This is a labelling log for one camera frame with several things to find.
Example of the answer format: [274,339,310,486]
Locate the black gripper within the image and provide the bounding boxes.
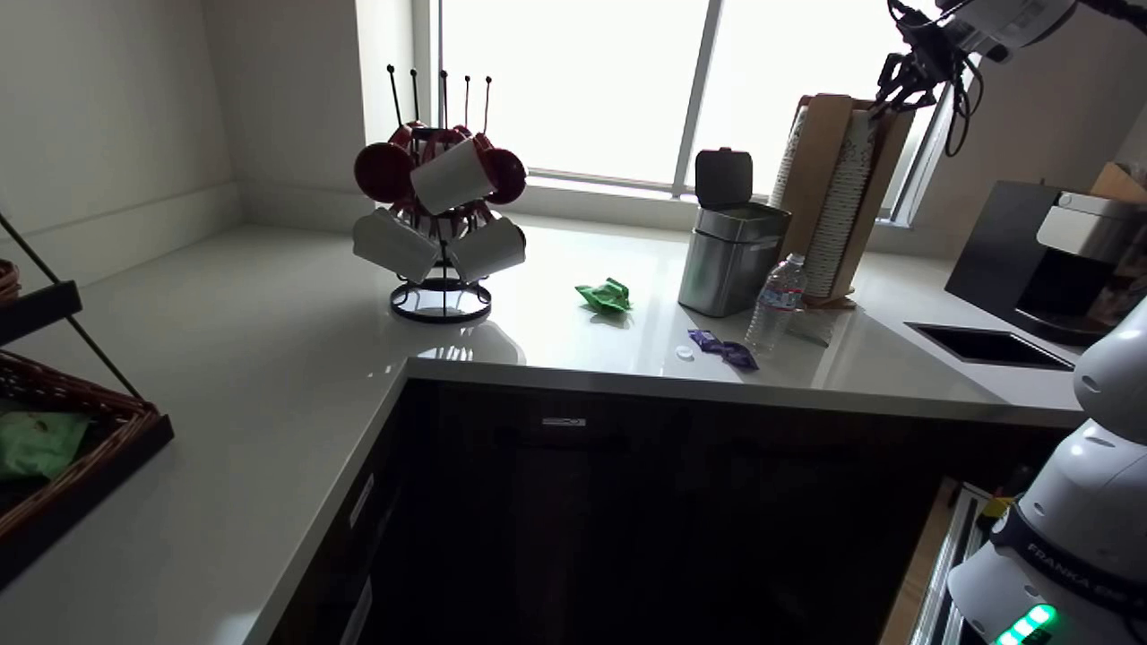
[874,5,980,116]

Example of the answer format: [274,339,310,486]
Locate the wooden cup holder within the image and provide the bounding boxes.
[771,91,922,311]

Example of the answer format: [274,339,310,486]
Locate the stacked white paper cups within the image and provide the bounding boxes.
[816,154,880,304]

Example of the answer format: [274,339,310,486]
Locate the black rectangular appliance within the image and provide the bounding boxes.
[943,175,1062,322]

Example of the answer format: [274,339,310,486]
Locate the brown cardboard box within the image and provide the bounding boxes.
[1086,157,1147,215]

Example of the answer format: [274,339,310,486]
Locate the clear plastic water bottle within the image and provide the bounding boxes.
[747,252,815,363]

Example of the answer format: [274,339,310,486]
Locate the steel trash bin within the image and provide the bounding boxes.
[674,142,797,322]

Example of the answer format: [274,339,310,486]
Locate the black coffee machine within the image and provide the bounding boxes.
[1010,191,1147,351]

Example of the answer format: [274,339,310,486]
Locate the dark countertop sink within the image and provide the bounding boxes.
[902,314,1077,378]

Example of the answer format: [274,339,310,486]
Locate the purple crumpled wrapper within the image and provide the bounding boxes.
[684,326,765,378]

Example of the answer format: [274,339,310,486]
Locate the white framed window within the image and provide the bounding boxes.
[355,0,960,228]

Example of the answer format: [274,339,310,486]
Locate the white mug red inside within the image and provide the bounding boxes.
[445,210,530,283]
[482,142,530,207]
[347,207,441,288]
[352,139,417,205]
[391,120,482,154]
[404,135,499,218]

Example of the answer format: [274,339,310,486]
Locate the dark wooden cabinet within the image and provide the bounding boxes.
[255,354,1086,645]

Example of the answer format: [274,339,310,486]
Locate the wooden platform board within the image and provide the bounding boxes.
[874,477,960,645]

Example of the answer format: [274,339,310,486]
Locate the black metal mug tree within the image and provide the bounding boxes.
[380,62,499,326]

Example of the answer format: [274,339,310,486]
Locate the green snack packet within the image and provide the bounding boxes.
[0,409,92,483]

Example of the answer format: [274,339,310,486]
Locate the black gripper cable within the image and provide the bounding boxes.
[943,52,990,162]

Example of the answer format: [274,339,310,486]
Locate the aluminium frame rails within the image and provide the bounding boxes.
[924,482,1018,645]

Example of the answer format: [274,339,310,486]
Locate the black wire snack rack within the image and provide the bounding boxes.
[0,210,181,592]

